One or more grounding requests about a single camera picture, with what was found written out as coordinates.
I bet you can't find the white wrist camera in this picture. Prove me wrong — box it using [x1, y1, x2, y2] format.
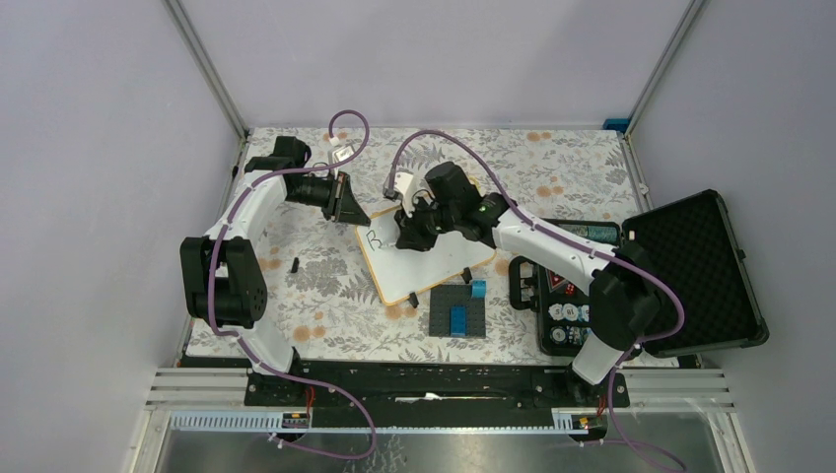
[329, 145, 355, 165]
[383, 171, 419, 203]

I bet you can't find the light blue toy brick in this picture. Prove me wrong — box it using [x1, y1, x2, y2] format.
[470, 280, 487, 300]

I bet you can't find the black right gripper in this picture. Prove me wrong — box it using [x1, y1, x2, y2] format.
[394, 194, 459, 253]

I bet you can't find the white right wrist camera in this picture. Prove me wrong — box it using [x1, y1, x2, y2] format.
[383, 171, 419, 203]

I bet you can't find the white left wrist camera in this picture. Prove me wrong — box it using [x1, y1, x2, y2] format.
[329, 145, 355, 165]

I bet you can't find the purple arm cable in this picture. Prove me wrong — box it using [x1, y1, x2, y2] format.
[384, 129, 688, 473]
[206, 108, 379, 461]

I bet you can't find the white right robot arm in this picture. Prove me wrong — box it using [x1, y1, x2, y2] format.
[384, 162, 663, 406]

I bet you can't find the blue corner bracket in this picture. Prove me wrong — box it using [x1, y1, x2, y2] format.
[601, 118, 631, 134]

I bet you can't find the white slotted cable duct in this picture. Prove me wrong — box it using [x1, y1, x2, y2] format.
[168, 409, 591, 435]

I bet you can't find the dark grey brick baseplate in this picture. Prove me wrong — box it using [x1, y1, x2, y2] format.
[428, 280, 487, 338]

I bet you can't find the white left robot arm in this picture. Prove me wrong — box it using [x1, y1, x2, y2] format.
[179, 136, 371, 405]

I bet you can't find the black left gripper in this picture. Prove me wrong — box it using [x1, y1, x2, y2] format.
[287, 169, 371, 226]

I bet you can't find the black poker chip case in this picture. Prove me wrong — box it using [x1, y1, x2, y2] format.
[509, 189, 770, 358]

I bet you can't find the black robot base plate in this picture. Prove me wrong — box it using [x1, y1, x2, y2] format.
[244, 361, 609, 429]

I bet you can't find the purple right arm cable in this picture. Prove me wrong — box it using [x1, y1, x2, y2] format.
[384, 129, 688, 473]

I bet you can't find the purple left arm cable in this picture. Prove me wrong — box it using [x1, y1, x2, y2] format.
[206, 108, 379, 461]

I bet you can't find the yellow framed whiteboard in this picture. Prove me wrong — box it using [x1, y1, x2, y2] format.
[355, 205, 496, 305]

